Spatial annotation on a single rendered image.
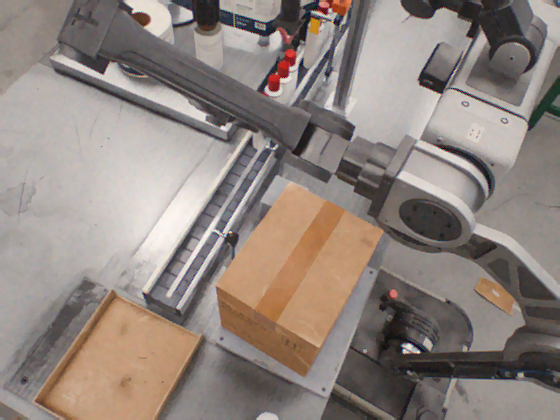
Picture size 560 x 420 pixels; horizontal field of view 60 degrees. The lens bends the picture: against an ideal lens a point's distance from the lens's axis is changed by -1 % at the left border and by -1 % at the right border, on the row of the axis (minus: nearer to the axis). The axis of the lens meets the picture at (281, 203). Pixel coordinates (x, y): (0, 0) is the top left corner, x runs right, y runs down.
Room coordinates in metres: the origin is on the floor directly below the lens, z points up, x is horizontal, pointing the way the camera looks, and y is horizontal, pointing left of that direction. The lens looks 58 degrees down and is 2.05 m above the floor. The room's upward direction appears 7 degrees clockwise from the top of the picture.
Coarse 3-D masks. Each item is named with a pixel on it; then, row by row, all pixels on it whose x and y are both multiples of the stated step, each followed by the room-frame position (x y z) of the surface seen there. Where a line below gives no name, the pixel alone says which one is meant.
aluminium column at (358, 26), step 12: (360, 0) 1.15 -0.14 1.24; (372, 0) 1.16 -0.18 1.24; (360, 12) 1.15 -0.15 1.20; (360, 24) 1.14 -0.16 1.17; (348, 36) 1.15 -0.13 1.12; (360, 36) 1.14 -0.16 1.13; (348, 48) 1.15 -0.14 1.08; (360, 48) 1.15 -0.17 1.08; (348, 60) 1.16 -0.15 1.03; (348, 72) 1.15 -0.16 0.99; (348, 84) 1.14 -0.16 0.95; (336, 96) 1.15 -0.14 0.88; (348, 96) 1.15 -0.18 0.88
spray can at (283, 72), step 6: (282, 66) 1.04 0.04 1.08; (288, 66) 1.04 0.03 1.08; (276, 72) 1.05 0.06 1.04; (282, 72) 1.03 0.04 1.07; (288, 72) 1.04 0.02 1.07; (282, 78) 1.03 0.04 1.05; (288, 78) 1.03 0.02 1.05; (282, 84) 1.02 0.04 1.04; (288, 84) 1.02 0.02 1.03; (288, 90) 1.03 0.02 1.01; (282, 96) 1.02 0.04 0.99; (288, 96) 1.03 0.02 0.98; (282, 102) 1.02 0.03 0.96; (288, 102) 1.03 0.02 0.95
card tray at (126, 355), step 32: (96, 320) 0.34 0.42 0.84; (128, 320) 0.35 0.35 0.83; (160, 320) 0.36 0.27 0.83; (96, 352) 0.27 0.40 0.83; (128, 352) 0.28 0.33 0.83; (160, 352) 0.28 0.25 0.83; (192, 352) 0.29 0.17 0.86; (64, 384) 0.19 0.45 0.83; (96, 384) 0.19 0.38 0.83; (128, 384) 0.20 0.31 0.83; (160, 384) 0.21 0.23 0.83; (64, 416) 0.12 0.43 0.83; (96, 416) 0.13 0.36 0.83; (128, 416) 0.13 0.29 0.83
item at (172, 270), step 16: (320, 64) 1.29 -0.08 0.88; (304, 96) 1.13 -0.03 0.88; (272, 144) 0.92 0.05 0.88; (240, 160) 0.85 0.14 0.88; (240, 176) 0.79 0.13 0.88; (256, 176) 0.80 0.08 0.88; (224, 192) 0.73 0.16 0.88; (240, 192) 0.74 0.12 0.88; (208, 208) 0.67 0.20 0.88; (208, 224) 0.62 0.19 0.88; (224, 224) 0.63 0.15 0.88; (192, 240) 0.57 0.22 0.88; (208, 240) 0.58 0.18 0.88; (176, 256) 0.52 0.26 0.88; (176, 272) 0.48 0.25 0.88; (192, 272) 0.48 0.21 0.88; (160, 288) 0.43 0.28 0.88; (176, 304) 0.39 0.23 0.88
